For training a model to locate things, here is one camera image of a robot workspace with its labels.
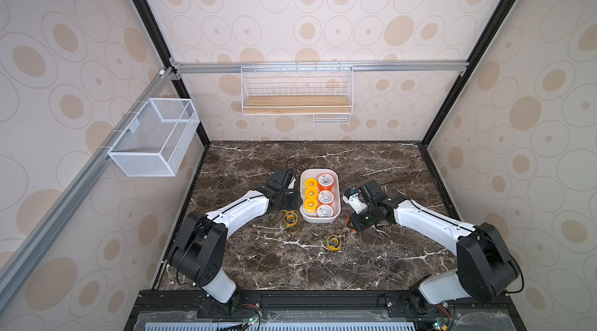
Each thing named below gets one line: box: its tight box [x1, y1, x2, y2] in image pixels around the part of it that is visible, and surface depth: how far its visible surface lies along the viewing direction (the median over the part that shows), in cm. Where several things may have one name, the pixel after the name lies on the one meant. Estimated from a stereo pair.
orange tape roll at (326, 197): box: [317, 189, 335, 206], surface depth 99 cm
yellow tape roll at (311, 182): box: [304, 177, 318, 189], surface depth 104 cm
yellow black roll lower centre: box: [326, 234, 343, 251], surface depth 87 cm
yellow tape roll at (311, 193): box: [304, 187, 318, 199], surface depth 101 cm
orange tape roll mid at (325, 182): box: [317, 172, 336, 193], surface depth 102 cm
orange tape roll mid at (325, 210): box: [316, 204, 335, 219], surface depth 96 cm
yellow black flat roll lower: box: [282, 209, 299, 227], surface depth 94 cm
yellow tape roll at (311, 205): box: [303, 198, 318, 214], surface depth 97 cm
